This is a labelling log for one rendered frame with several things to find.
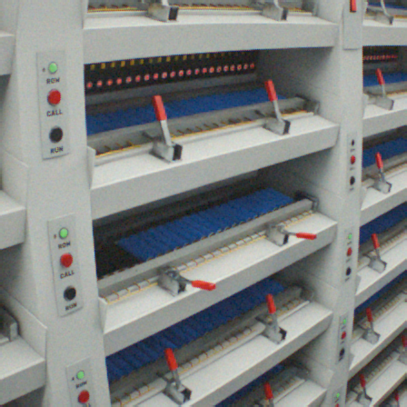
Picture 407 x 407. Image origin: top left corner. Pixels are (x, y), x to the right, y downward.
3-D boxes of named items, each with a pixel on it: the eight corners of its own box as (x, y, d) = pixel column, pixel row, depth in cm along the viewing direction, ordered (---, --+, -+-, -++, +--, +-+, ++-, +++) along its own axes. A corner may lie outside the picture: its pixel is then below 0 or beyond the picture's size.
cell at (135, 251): (125, 245, 104) (153, 264, 101) (116, 249, 103) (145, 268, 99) (126, 235, 103) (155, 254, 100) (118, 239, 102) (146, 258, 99)
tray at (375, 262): (442, 240, 185) (457, 199, 179) (349, 312, 141) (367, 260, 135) (388, 212, 196) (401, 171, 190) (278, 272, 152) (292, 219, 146)
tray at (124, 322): (332, 242, 129) (345, 199, 125) (99, 360, 85) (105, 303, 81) (254, 200, 140) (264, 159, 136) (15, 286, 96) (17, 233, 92)
